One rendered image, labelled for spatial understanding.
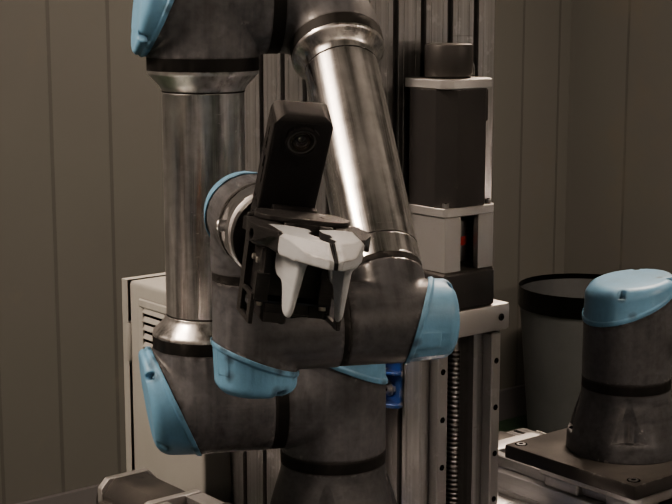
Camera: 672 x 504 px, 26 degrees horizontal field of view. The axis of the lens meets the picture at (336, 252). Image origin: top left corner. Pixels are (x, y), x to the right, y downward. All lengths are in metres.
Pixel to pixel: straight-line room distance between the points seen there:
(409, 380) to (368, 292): 0.50
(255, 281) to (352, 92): 0.39
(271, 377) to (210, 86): 0.35
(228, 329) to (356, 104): 0.28
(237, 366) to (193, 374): 0.25
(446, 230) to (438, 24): 0.26
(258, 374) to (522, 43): 4.42
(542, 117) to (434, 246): 3.98
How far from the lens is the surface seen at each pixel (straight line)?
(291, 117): 1.07
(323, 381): 1.54
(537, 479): 2.03
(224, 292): 1.26
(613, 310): 1.88
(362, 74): 1.43
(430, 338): 1.29
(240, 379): 1.27
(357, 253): 1.00
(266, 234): 1.02
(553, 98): 5.75
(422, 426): 1.78
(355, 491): 1.58
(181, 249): 1.51
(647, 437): 1.91
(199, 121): 1.48
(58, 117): 4.42
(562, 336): 5.19
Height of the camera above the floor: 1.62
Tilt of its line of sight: 10 degrees down
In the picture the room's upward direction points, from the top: straight up
